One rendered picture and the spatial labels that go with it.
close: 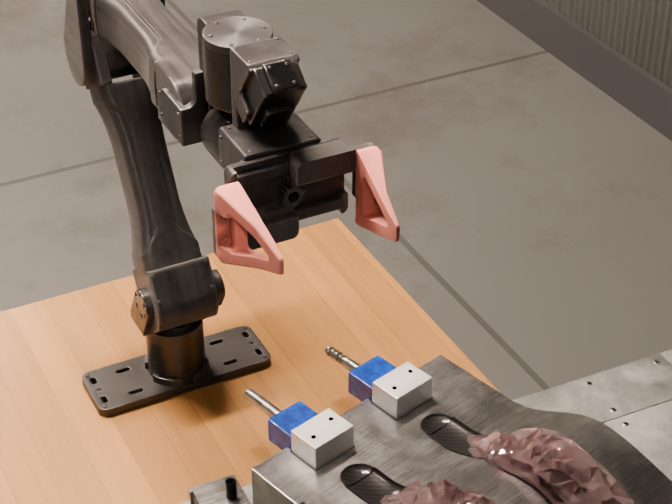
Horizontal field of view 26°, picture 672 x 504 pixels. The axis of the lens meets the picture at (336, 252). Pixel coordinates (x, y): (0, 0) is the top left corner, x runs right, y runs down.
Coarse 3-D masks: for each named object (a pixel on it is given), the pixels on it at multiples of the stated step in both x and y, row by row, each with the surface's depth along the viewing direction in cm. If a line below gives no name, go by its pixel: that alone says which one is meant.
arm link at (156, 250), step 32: (96, 64) 145; (128, 64) 147; (96, 96) 147; (128, 96) 146; (128, 128) 147; (160, 128) 148; (128, 160) 147; (160, 160) 148; (128, 192) 149; (160, 192) 148; (160, 224) 148; (160, 256) 148; (192, 256) 150; (160, 288) 148; (192, 288) 149; (160, 320) 148; (192, 320) 151
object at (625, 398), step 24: (648, 360) 162; (576, 384) 158; (600, 384) 158; (624, 384) 158; (648, 384) 158; (552, 408) 155; (576, 408) 155; (600, 408) 155; (624, 408) 155; (648, 408) 155; (624, 432) 152; (648, 432) 152; (648, 456) 149
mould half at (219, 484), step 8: (216, 480) 133; (224, 480) 133; (192, 488) 132; (200, 488) 132; (208, 488) 132; (216, 488) 132; (224, 488) 132; (240, 488) 132; (200, 496) 131; (208, 496) 131; (216, 496) 131; (224, 496) 131; (240, 496) 131
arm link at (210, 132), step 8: (208, 104) 121; (208, 112) 121; (216, 112) 121; (224, 112) 120; (208, 120) 121; (216, 120) 120; (224, 120) 120; (208, 128) 121; (216, 128) 120; (208, 136) 121; (216, 136) 120; (208, 144) 121; (216, 144) 120; (216, 152) 120; (216, 160) 121
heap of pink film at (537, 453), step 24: (528, 432) 137; (552, 432) 135; (480, 456) 138; (504, 456) 133; (528, 456) 132; (552, 456) 132; (576, 456) 132; (528, 480) 131; (552, 480) 129; (576, 480) 130; (600, 480) 131
